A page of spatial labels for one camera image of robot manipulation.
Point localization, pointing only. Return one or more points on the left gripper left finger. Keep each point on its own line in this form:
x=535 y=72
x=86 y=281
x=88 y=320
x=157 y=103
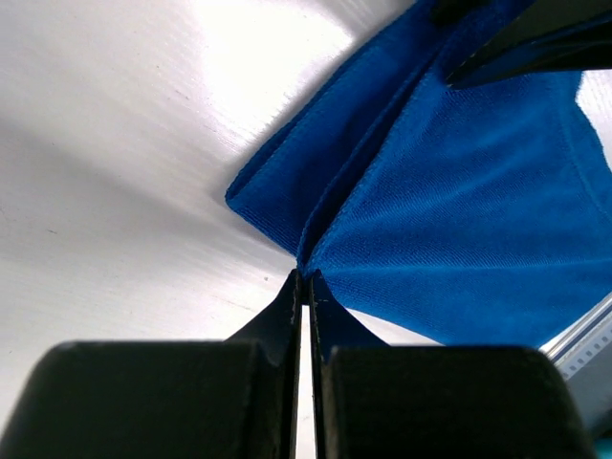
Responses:
x=234 y=398

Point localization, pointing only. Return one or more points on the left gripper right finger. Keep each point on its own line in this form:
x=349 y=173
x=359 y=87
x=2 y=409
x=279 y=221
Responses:
x=376 y=400

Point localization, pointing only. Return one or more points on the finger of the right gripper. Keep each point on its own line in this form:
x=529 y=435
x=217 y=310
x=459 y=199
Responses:
x=549 y=36

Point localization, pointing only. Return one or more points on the blue towel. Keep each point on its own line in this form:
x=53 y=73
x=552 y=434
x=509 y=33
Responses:
x=467 y=216

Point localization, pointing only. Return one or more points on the white slotted cable duct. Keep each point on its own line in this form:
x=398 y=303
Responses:
x=573 y=349

